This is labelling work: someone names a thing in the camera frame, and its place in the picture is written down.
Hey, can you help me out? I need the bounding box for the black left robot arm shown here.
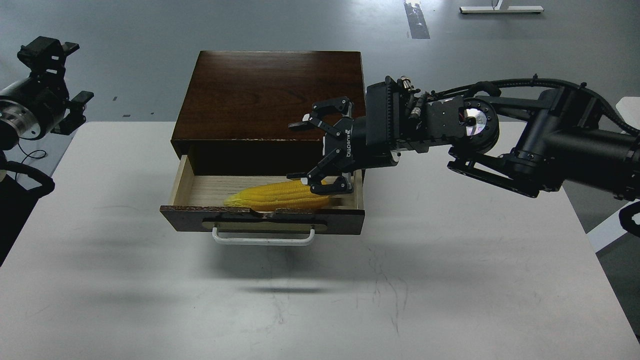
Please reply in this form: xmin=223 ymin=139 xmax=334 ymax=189
xmin=0 ymin=36 xmax=94 ymax=199

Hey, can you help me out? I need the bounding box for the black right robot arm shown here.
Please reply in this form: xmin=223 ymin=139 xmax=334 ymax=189
xmin=286 ymin=75 xmax=639 ymax=201

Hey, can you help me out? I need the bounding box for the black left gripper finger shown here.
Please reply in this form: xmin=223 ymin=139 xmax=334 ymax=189
xmin=51 ymin=90 xmax=95 ymax=136
xmin=17 ymin=36 xmax=80 ymax=83

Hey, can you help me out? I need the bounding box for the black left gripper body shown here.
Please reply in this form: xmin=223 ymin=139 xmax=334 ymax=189
xmin=0 ymin=75 xmax=69 ymax=141

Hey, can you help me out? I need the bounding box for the black floor tape strip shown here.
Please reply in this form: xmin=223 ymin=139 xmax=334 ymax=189
xmin=403 ymin=0 xmax=431 ymax=40

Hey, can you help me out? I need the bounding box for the yellow corn cob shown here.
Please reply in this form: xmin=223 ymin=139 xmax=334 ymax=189
xmin=222 ymin=180 xmax=331 ymax=212

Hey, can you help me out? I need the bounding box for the wooden drawer with white handle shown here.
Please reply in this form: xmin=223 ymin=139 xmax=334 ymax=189
xmin=159 ymin=155 xmax=365 ymax=239

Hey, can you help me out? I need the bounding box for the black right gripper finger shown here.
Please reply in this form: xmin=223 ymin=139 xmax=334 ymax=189
xmin=286 ymin=152 xmax=354 ymax=196
xmin=287 ymin=96 xmax=354 ymax=138

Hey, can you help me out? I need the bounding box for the white table leg base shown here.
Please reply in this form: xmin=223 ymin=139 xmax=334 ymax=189
xmin=459 ymin=0 xmax=545 ymax=15

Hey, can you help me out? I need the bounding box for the dark wooden drawer cabinet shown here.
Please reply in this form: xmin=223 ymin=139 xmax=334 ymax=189
xmin=170 ymin=50 xmax=365 ymax=176

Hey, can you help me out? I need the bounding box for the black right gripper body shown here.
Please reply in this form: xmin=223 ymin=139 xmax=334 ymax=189
xmin=324 ymin=116 xmax=399 ymax=172

